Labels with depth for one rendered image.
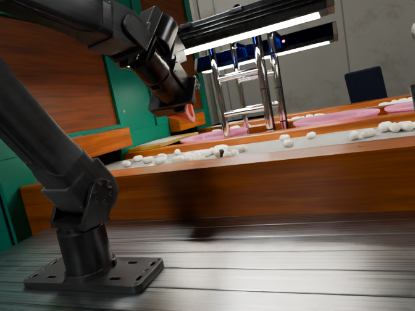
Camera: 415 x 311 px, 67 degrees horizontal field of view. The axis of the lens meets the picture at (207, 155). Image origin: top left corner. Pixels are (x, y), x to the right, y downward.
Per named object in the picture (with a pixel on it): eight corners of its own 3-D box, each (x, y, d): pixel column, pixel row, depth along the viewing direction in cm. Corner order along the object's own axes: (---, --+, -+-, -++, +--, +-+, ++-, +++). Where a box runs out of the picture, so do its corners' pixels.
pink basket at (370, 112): (401, 140, 92) (398, 108, 90) (309, 157, 93) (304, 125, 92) (360, 133, 118) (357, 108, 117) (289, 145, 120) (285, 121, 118)
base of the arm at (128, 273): (47, 217, 50) (6, 236, 44) (154, 210, 43) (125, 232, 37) (59, 263, 51) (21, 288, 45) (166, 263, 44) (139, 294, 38)
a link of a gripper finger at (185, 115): (178, 111, 74) (156, 86, 67) (205, 107, 71) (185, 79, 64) (173, 136, 71) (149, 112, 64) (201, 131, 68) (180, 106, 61)
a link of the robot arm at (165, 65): (153, 63, 62) (133, 36, 57) (177, 59, 59) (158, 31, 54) (142, 91, 59) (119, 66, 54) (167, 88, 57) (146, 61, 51)
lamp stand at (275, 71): (292, 144, 122) (274, 25, 115) (243, 150, 130) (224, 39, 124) (298, 136, 139) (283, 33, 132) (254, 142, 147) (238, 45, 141)
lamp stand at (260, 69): (271, 170, 86) (243, -1, 79) (205, 176, 94) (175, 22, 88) (283, 155, 103) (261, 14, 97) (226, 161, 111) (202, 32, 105)
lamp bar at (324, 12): (335, 6, 70) (330, -29, 69) (115, 68, 96) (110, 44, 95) (335, 13, 77) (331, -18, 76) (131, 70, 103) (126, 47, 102)
